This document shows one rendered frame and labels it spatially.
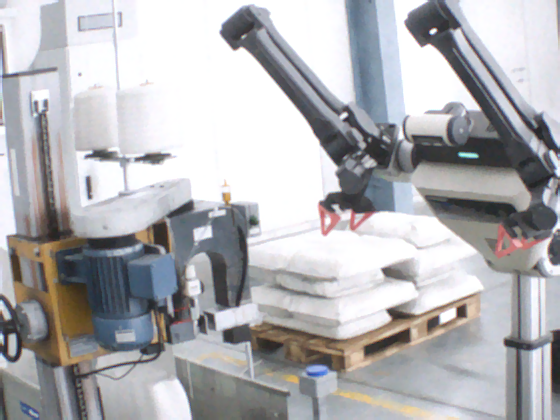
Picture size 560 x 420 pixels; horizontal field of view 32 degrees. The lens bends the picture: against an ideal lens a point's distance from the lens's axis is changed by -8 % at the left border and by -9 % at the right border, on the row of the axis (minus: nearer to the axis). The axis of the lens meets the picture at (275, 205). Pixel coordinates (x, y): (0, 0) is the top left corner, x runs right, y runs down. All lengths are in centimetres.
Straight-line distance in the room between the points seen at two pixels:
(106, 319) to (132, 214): 26
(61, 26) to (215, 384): 353
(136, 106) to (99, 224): 29
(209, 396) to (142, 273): 116
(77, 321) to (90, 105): 55
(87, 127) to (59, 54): 384
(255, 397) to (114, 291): 97
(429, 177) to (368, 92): 611
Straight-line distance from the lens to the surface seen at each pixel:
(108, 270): 236
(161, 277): 234
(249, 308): 283
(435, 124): 231
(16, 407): 358
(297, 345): 568
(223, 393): 335
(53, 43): 654
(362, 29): 860
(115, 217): 231
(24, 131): 249
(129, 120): 240
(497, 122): 202
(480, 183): 242
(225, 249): 276
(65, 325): 253
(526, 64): 1051
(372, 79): 857
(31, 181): 250
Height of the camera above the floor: 178
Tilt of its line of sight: 9 degrees down
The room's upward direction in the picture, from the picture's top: 5 degrees counter-clockwise
